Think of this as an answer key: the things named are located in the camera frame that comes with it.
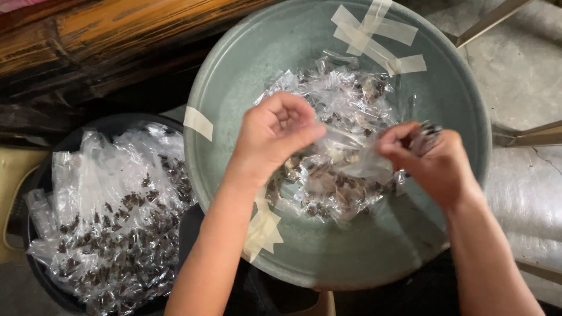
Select person's right hand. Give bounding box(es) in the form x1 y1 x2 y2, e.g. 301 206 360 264
375 121 481 210

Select person's left hand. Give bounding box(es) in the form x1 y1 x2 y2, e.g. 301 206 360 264
223 91 328 187

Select bunch of dark small pieces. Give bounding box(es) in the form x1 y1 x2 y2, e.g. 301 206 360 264
407 120 444 158

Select clear plastic packet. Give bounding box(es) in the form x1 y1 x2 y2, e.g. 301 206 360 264
317 124 398 178

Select short beige tape strip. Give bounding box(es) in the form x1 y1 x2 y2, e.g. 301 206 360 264
183 106 214 142

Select crumpled beige tape patch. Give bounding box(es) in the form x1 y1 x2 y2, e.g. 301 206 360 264
242 188 285 264

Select pile of clear filled packets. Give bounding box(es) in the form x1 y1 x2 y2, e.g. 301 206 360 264
254 49 418 226

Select white plastic sheet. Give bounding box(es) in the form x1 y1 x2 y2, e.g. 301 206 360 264
485 147 562 270

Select large grey-green plastic basin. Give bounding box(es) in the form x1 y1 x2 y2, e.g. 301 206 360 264
184 0 492 291

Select crossed beige tape patch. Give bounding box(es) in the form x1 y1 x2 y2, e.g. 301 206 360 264
330 0 427 77

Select person's black trousers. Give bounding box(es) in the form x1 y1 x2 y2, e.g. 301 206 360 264
178 204 562 316

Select heap of clear packets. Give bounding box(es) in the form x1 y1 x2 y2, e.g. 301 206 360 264
24 122 197 316

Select tan wooden stool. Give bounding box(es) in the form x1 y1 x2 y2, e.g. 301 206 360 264
287 290 337 316

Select brown wooden bench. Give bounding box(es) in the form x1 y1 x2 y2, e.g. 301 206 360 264
0 0 282 137

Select beige plastic chair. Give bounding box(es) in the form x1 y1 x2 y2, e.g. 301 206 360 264
0 147 49 265

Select black round tub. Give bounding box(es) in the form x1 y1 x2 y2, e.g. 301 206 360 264
24 113 196 316

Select pink cloth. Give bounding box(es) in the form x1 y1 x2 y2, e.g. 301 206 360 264
0 0 47 14

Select beige metal frame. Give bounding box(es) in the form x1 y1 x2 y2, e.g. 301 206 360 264
454 0 562 286

